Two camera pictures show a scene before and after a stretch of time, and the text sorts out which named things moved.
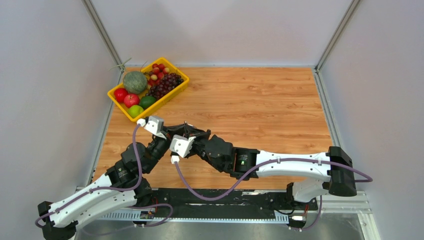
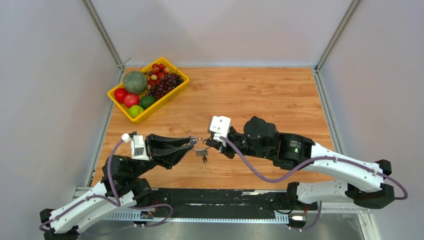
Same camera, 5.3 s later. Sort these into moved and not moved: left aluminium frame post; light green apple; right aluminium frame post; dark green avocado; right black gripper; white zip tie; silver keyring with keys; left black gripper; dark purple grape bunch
Moved: right black gripper; left black gripper; silver keyring with keys
Not moved: dark purple grape bunch; right aluminium frame post; white zip tie; left aluminium frame post; dark green avocado; light green apple
